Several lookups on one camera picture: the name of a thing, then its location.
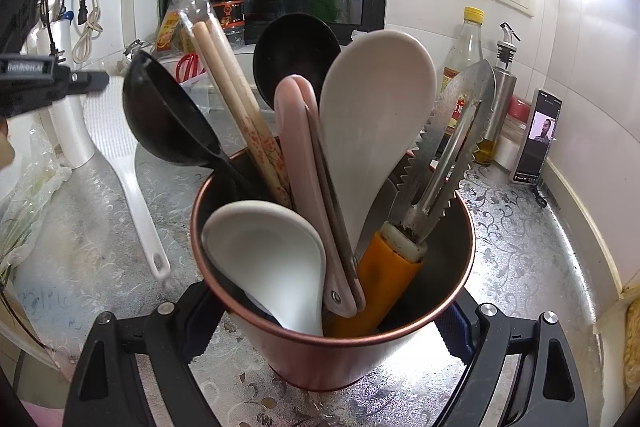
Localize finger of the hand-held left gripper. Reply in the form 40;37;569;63
52;71;111;98

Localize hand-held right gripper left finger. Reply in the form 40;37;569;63
62;279;223;427

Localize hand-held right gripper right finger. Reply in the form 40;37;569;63
431;287;590;427

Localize white dimpled rice paddle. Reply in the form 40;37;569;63
82;75;172;283

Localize black plastic ladle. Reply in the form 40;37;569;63
252;12;344;114
122;49;252;204

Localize red metal utensil holder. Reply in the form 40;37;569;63
190;147;476;391

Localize white ceramic soup spoon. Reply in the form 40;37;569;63
201;200;327;339

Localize wooden chopstick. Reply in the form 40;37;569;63
191;21;283;208
205;18;292;202

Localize orange handled serrated knife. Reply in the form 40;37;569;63
325;59;496;338

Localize pink folding knife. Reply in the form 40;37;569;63
273;74;366;319

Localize white plastic rice spoon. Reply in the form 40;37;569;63
318;30;437;259

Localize person's left hand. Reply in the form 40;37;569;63
0;117;17;168

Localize tall white cylinder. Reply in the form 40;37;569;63
30;22;96;170

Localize jars on window sill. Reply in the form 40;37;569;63
154;9;184;53

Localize clear plastic container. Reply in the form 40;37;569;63
176;72;221;115

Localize clear plastic bag with greens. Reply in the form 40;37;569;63
0;127;74;279

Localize smartphone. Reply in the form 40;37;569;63
509;89;564;186

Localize red lidded jar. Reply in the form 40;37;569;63
494;95;534;173

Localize stainless steel oil bottle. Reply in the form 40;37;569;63
472;22;521;166

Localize yellow capped vinegar bottle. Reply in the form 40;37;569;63
439;6;486;134

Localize white coiled cable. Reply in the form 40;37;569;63
71;0;104;65

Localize red handled scissors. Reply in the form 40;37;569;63
174;53;206;83

